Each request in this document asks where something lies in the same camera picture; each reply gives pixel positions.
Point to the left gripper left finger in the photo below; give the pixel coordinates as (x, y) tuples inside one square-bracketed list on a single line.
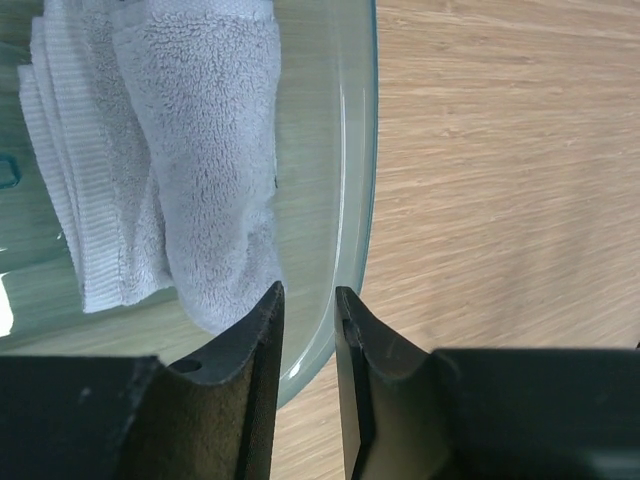
[(208, 415)]

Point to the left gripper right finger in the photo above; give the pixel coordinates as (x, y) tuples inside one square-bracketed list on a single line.
[(481, 413)]

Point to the grey panda towel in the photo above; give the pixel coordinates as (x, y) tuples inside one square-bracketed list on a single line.
[(153, 126)]

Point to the teal plastic container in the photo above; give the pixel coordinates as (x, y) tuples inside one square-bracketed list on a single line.
[(326, 133)]

